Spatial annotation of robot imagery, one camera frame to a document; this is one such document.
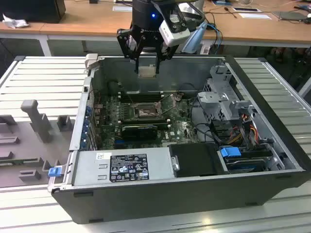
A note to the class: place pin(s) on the installed RAM stick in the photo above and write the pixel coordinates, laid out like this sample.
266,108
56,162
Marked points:
138,132

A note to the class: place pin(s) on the blue plastic release latch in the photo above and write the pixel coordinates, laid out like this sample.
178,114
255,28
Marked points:
54,172

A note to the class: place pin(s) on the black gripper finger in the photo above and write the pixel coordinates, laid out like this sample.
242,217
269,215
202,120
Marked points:
167,52
127,46

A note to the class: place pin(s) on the black RAM slot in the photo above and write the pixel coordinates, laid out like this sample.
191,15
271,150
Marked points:
145,117
141,94
136,97
145,120
145,100
141,91

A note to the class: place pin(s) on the grey power supply unit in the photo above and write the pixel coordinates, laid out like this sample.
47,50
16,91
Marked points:
87,170

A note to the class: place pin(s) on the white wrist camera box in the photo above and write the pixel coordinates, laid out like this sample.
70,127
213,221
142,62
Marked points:
175,31

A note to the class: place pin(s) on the silver metal drive cage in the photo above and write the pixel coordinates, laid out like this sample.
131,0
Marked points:
218,104

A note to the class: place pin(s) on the crumpled white paper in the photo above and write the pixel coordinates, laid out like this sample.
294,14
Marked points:
14,21

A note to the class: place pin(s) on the dark grey pad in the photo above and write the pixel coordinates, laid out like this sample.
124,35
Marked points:
291,15

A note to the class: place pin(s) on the thin metal locking lever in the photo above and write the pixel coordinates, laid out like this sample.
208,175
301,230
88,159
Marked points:
166,97
131,99

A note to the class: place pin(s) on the black plastic drive cover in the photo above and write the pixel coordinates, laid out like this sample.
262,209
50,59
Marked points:
194,160

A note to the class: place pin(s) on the CPU socket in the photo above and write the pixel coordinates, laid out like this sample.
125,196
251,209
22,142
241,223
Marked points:
143,111

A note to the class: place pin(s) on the green motherboard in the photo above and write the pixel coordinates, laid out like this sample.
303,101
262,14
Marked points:
179,126

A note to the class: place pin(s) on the black open PC case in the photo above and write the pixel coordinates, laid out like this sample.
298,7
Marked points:
145,201

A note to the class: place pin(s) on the black computer box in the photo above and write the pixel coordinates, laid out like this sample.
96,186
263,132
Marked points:
41,11

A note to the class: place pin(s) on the blue disk carrier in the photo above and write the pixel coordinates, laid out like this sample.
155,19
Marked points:
229,153

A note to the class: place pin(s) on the grey parts rack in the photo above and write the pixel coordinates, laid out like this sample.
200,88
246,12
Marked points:
24,145

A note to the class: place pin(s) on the white paper sheet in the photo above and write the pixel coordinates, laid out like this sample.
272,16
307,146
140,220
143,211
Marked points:
255,15
122,8

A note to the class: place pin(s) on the square CPU chip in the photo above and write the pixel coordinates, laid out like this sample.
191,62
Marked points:
147,71

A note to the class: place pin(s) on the wooden desk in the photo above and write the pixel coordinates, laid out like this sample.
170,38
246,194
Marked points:
85,19

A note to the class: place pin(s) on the blue card retainer strip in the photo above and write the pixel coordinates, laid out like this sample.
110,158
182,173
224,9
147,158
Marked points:
87,126

